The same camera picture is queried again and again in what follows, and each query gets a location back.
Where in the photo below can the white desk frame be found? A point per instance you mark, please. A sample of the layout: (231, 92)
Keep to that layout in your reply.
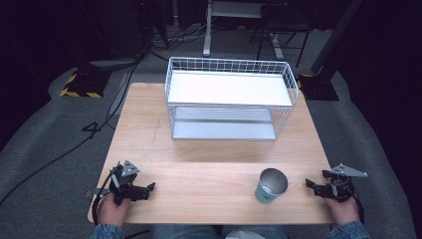
(212, 20)

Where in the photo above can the person's left hand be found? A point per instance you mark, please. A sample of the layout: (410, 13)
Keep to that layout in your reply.
(111, 210)

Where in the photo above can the teal metal cup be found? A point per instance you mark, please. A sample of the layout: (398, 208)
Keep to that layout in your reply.
(270, 186)

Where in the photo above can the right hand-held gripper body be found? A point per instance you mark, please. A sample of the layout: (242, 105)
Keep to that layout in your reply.
(341, 186)

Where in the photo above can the black slanted stand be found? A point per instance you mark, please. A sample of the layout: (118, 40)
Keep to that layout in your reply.
(323, 66)

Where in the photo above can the person's right hand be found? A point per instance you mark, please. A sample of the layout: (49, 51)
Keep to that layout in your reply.
(343, 210)

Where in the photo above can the black stand with striped base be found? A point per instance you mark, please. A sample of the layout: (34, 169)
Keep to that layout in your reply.
(84, 83)

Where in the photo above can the black chair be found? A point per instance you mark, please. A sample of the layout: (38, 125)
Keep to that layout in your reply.
(282, 23)

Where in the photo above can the person's legs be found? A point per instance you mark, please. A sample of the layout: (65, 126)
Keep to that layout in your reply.
(212, 232)

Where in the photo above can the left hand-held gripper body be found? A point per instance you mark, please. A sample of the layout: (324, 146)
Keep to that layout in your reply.
(123, 182)

